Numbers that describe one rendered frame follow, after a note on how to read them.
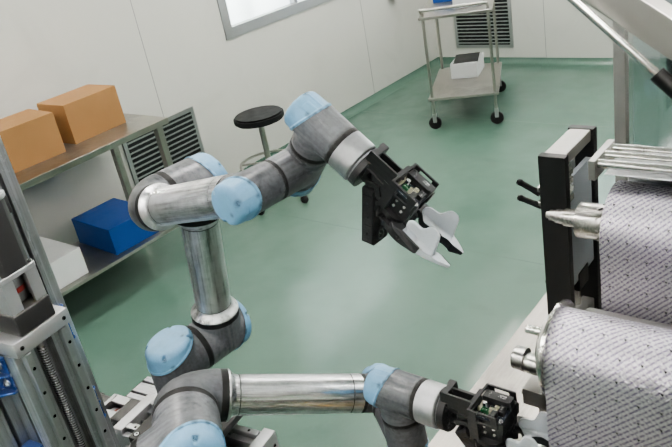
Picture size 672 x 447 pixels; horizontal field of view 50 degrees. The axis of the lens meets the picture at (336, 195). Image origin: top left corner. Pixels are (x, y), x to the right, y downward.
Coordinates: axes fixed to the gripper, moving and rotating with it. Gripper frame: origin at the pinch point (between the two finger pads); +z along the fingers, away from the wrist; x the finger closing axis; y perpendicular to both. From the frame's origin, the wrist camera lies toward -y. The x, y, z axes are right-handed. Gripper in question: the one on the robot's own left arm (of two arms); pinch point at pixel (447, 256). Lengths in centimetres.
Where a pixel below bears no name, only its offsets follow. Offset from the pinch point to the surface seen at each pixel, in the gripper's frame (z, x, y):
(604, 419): 31.7, -6.2, 3.6
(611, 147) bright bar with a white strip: 7.0, 30.9, 16.1
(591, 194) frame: 10.7, 40.9, 0.1
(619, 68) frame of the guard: -4, 96, -2
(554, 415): 27.5, -6.2, -2.9
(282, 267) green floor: -74, 157, -242
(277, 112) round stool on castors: -157, 234, -230
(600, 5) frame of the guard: -3, -20, 54
